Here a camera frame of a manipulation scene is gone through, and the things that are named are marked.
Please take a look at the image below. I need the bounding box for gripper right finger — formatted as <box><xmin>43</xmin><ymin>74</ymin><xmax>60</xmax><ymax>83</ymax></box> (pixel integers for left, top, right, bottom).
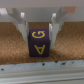
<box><xmin>48</xmin><ymin>7</ymin><xmax>76</xmax><ymax>43</ymax></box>

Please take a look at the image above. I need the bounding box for purple block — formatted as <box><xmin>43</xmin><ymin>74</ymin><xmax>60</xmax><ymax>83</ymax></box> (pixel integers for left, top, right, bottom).
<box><xmin>28</xmin><ymin>28</ymin><xmax>51</xmax><ymax>58</ymax></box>

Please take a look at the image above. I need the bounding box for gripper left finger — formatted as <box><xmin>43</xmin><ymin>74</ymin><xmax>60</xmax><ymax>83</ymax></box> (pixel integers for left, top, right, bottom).
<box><xmin>9</xmin><ymin>8</ymin><xmax>30</xmax><ymax>44</ymax></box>

